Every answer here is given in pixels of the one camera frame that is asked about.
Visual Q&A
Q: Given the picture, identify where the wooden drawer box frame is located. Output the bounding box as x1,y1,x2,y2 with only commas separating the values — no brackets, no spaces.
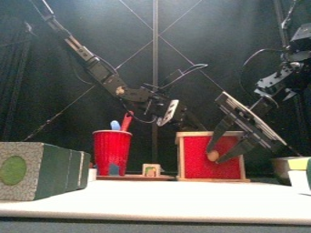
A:
173,130,251,183

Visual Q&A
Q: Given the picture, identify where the red drawer with wooden knob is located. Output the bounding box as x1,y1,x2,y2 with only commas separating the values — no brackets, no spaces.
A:
183,135,241,180

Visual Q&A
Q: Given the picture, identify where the metal bowl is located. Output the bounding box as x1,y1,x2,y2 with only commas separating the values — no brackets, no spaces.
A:
268,156,311,186

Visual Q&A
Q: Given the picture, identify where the yellow-green flat item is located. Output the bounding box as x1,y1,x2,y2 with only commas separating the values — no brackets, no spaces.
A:
287,157,311,171

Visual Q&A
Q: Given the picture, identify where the small wooden picture block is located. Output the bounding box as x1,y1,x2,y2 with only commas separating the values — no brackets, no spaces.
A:
141,163,161,177

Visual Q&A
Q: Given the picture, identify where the white container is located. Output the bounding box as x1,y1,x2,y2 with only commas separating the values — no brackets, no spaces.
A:
288,169,311,196

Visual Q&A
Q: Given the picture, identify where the dark green object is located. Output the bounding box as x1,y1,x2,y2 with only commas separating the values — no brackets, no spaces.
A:
304,157,311,191

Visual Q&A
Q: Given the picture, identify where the red plastic cup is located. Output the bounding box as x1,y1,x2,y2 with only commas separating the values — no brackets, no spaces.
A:
90,129,133,177

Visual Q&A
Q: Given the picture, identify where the flat wooden board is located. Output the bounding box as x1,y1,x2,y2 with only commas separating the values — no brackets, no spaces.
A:
96,174,177,182

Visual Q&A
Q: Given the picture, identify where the white foam mat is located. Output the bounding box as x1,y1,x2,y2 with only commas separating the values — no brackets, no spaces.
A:
0,178,311,226

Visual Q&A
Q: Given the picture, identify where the black cloth backdrop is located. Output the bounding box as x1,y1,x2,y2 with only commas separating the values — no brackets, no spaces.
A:
0,0,311,183

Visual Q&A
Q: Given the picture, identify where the small white block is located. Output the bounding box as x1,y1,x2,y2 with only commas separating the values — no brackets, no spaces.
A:
88,167,98,183

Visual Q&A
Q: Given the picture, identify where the green patterned cardboard box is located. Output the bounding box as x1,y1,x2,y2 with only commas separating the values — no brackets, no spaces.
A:
0,141,92,202

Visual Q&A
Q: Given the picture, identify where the red utensil handle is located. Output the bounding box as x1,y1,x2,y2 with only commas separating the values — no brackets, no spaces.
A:
120,110,134,132

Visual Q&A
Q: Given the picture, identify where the light blue utensil handle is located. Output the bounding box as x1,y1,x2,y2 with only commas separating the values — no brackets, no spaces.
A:
109,119,122,131

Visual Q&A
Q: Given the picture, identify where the black left camera cable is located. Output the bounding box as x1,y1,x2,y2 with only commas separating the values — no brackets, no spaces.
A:
161,63,209,89

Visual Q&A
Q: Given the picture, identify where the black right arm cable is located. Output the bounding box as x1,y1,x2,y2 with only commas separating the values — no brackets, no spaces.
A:
237,47,289,92

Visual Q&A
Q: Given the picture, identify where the grey vertical frame pole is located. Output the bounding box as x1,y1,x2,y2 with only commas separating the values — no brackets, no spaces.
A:
150,0,160,165

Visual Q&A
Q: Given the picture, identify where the dark slanted frame pole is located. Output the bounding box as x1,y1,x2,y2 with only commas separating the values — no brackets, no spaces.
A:
275,0,311,156

